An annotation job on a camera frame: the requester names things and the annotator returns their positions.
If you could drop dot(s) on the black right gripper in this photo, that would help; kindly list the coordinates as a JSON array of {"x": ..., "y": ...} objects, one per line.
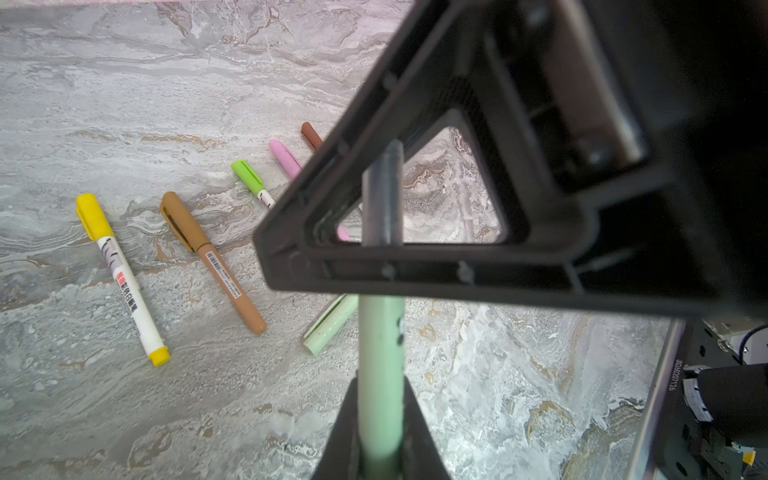
[{"x": 634, "y": 139}]

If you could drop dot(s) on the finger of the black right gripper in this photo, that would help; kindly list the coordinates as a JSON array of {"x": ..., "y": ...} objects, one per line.
[{"x": 451, "y": 63}]

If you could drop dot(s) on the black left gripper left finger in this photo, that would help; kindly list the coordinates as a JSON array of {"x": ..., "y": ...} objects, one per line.
[{"x": 341, "y": 457}]

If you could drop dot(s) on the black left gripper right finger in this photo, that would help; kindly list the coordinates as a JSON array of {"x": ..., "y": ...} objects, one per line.
[{"x": 420, "y": 459}]

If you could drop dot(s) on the pale green pen dark tip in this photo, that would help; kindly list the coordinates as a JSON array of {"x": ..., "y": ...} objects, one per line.
[{"x": 381, "y": 380}]

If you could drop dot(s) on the pale green pen cap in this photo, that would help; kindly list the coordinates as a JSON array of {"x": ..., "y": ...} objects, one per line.
[{"x": 329, "y": 322}]

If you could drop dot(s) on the brown pen cap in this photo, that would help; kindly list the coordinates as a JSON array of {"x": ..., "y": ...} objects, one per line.
[{"x": 311, "y": 135}]

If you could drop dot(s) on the white pen brown tip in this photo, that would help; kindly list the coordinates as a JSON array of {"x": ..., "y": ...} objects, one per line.
[{"x": 311, "y": 135}]

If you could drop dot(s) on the white green pen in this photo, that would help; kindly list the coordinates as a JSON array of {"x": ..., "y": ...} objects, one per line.
[{"x": 266, "y": 199}]

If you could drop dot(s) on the white pen yellow tip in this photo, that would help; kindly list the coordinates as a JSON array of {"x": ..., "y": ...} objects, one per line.
[{"x": 150, "y": 338}]

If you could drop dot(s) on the orange pen cap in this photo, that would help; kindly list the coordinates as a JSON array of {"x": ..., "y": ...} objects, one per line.
[{"x": 182, "y": 222}]

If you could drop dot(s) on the yellow pen cap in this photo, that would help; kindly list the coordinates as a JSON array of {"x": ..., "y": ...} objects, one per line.
[{"x": 92, "y": 217}]

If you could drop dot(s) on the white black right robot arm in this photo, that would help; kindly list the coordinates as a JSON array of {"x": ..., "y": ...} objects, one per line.
[{"x": 720, "y": 408}]

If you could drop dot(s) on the aluminium front rail frame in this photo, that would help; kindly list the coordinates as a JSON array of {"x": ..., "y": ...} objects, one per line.
[{"x": 640, "y": 464}]

